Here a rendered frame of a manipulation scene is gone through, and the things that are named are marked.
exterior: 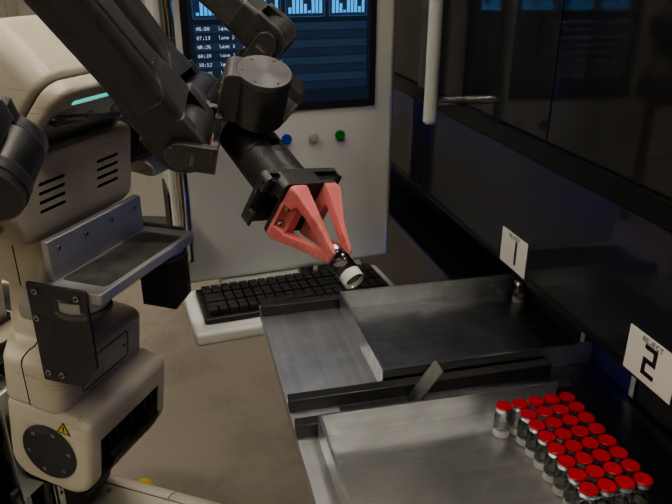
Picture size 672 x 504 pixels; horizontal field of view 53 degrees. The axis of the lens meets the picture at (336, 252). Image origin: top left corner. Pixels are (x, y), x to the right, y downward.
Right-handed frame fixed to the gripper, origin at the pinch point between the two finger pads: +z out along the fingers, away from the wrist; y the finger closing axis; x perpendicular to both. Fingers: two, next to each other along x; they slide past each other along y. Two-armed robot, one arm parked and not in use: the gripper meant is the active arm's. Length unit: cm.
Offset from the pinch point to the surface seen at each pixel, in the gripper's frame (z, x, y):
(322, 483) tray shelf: 12.3, 27.7, 4.8
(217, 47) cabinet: -70, 17, 31
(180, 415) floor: -68, 158, 69
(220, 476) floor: -36, 143, 62
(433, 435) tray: 14.0, 23.4, 20.9
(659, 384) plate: 26.2, 0.7, 32.3
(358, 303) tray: -16, 35, 39
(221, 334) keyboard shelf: -30, 55, 25
